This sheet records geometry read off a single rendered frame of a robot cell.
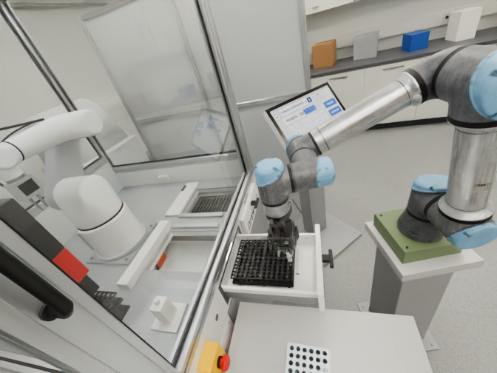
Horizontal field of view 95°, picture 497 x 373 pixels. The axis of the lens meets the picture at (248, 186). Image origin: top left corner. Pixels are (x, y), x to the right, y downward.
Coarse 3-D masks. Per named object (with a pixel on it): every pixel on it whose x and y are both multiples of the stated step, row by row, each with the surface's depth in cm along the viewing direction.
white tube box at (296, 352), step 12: (288, 348) 69; (300, 348) 69; (312, 348) 68; (324, 348) 67; (288, 360) 67; (300, 360) 66; (312, 360) 68; (324, 360) 66; (288, 372) 66; (300, 372) 64; (312, 372) 63; (324, 372) 63
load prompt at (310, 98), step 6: (306, 96) 142; (312, 96) 143; (294, 102) 138; (300, 102) 140; (306, 102) 141; (312, 102) 142; (282, 108) 135; (288, 108) 136; (294, 108) 137; (300, 108) 138; (282, 114) 134
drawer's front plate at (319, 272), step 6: (318, 228) 87; (318, 234) 85; (318, 240) 83; (318, 246) 80; (318, 252) 78; (318, 258) 77; (318, 264) 75; (318, 270) 73; (318, 276) 72; (318, 282) 70; (318, 288) 69; (318, 294) 67; (324, 300) 68; (324, 306) 70
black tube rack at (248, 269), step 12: (252, 240) 94; (264, 240) 93; (240, 252) 94; (252, 252) 92; (264, 252) 87; (276, 252) 87; (240, 264) 86; (252, 264) 84; (264, 264) 83; (276, 264) 86; (240, 276) 81; (252, 276) 81; (264, 276) 79; (276, 276) 78; (288, 276) 80
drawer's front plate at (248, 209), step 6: (252, 186) 120; (252, 192) 117; (252, 198) 116; (246, 204) 109; (246, 210) 106; (246, 216) 105; (240, 222) 101; (246, 222) 104; (252, 222) 113; (246, 228) 104
